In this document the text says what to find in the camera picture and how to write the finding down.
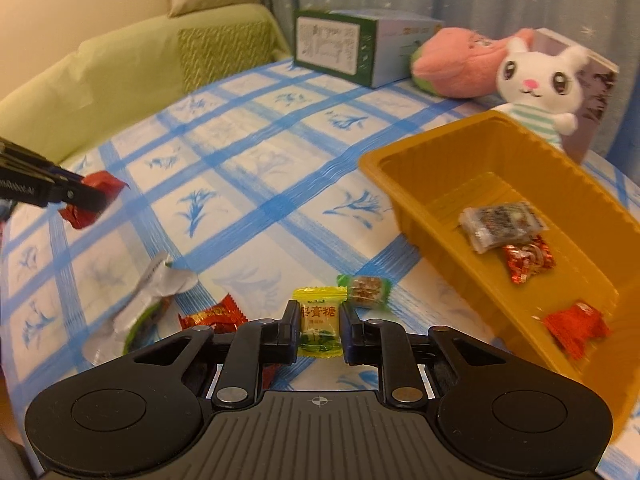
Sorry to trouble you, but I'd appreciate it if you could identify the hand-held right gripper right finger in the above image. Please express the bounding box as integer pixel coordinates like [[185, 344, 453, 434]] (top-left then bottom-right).
[[340, 302, 506, 408]]

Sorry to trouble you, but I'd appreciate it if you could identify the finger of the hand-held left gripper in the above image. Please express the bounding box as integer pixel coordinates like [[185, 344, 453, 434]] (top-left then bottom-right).
[[0, 137, 85, 186], [47, 180, 108, 212]]

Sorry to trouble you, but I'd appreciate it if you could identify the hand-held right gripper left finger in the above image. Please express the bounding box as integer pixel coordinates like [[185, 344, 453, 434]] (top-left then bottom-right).
[[135, 300, 301, 408]]

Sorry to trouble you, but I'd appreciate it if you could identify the long red snack bar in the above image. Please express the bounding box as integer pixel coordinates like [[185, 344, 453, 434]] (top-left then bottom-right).
[[57, 170, 128, 231]]

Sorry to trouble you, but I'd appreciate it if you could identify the yellow candy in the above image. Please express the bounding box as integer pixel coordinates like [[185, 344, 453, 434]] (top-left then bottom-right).
[[292, 286, 348, 358]]

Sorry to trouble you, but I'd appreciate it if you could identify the green brown candy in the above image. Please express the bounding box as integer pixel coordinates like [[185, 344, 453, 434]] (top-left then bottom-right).
[[336, 274, 393, 309]]

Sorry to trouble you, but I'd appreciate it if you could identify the white and green torn wrapper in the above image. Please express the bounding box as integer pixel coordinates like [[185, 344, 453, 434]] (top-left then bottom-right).
[[82, 252, 201, 366]]

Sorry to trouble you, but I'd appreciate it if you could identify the dark brown snack packet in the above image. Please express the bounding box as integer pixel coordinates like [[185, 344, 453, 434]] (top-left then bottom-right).
[[459, 201, 537, 254]]

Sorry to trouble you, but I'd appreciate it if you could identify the orange plastic tray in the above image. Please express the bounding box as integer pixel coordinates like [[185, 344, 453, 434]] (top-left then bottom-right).
[[359, 111, 633, 441]]

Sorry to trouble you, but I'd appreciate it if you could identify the red patterned foil candy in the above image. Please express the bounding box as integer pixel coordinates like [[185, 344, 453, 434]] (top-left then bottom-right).
[[502, 235, 557, 286]]

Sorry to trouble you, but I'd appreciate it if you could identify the wide red snack packet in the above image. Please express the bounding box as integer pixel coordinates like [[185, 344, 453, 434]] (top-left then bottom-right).
[[542, 301, 613, 359]]

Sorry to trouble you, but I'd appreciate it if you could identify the green covered sofa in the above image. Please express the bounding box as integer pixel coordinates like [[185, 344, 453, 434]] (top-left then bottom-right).
[[0, 0, 293, 166]]

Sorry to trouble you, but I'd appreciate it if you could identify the blue checked tablecloth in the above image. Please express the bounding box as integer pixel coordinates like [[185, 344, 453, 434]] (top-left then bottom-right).
[[0, 55, 640, 461]]

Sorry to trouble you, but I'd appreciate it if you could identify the green cardboard box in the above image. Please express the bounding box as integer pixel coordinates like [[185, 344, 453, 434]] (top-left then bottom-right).
[[292, 8, 446, 90]]

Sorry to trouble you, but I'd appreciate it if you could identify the pink plush toy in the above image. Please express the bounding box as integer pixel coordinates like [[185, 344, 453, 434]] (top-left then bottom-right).
[[411, 27, 536, 98]]

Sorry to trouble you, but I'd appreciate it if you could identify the white bunny plush toy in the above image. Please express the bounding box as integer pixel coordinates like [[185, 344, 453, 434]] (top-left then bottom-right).
[[492, 37, 593, 153]]

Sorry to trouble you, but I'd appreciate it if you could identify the white purple cardboard box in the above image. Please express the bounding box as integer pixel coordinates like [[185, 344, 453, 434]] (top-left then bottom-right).
[[530, 27, 621, 166]]

